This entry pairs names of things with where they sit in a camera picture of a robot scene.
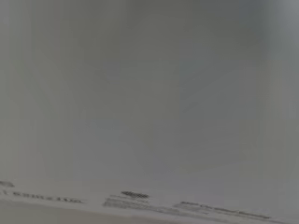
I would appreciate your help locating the clear plastic box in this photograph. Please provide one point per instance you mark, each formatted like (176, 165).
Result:
(149, 93)

